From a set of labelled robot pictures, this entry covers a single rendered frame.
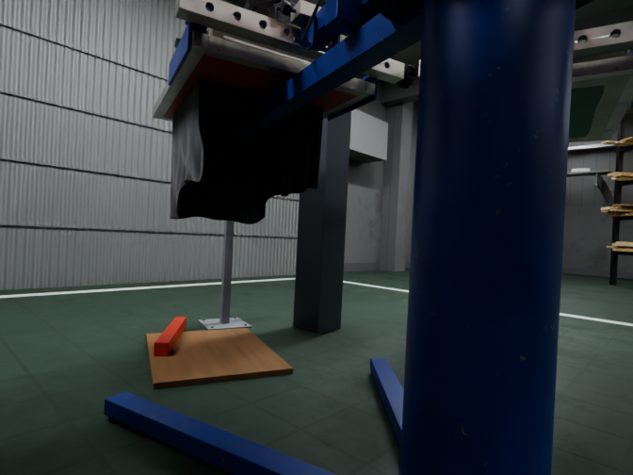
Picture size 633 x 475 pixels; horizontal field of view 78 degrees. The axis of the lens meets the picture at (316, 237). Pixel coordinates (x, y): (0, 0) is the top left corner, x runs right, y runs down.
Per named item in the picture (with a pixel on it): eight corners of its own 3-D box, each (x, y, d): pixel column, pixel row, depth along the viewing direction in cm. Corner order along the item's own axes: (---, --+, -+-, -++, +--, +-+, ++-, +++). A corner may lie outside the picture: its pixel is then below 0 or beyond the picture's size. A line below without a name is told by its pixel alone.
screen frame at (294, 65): (152, 118, 168) (153, 108, 168) (277, 139, 197) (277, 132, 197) (192, 44, 100) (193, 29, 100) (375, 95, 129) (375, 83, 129)
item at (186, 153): (168, 218, 163) (172, 115, 162) (177, 218, 164) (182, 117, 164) (192, 215, 123) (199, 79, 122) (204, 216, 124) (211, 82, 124)
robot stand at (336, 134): (316, 321, 220) (326, 107, 219) (340, 328, 208) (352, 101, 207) (292, 326, 207) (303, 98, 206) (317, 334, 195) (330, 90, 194)
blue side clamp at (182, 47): (168, 85, 126) (169, 63, 126) (184, 89, 128) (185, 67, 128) (187, 49, 100) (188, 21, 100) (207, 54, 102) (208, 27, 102)
